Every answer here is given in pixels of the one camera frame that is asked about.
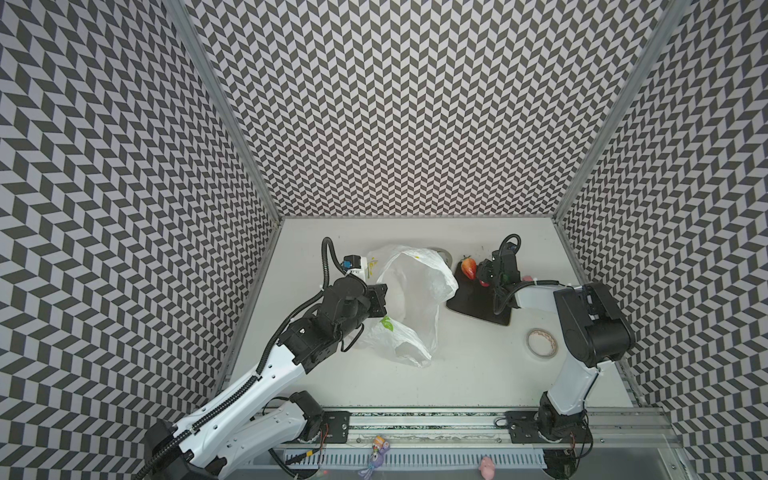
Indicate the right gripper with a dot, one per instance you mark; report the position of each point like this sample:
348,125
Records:
490,273

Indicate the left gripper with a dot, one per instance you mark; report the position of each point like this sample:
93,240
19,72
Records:
376,293

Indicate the white plastic bag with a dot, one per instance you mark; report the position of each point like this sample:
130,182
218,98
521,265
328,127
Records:
419,283

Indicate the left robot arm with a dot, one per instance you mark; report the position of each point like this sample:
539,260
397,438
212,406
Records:
231,429

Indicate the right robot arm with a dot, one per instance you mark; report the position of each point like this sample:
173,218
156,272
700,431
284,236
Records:
595,332

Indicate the black tray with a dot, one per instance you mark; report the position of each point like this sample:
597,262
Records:
476,301

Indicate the clear tape roll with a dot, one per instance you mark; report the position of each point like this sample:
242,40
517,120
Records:
445,256

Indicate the beige tape roll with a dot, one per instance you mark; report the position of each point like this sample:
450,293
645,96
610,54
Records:
541,344

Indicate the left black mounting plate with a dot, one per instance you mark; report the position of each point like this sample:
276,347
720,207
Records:
329,427

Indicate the black mounting plate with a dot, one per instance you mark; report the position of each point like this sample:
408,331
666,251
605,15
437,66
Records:
329,427
534,427

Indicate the purple toy figure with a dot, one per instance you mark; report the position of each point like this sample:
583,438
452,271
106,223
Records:
380,448

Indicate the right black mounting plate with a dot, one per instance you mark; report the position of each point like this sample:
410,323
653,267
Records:
534,427

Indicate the pink toy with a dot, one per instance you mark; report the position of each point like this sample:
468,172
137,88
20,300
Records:
487,468

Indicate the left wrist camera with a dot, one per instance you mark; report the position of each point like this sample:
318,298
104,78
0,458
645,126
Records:
356,266

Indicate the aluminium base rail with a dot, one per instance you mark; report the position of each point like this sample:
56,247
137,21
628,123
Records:
471,428

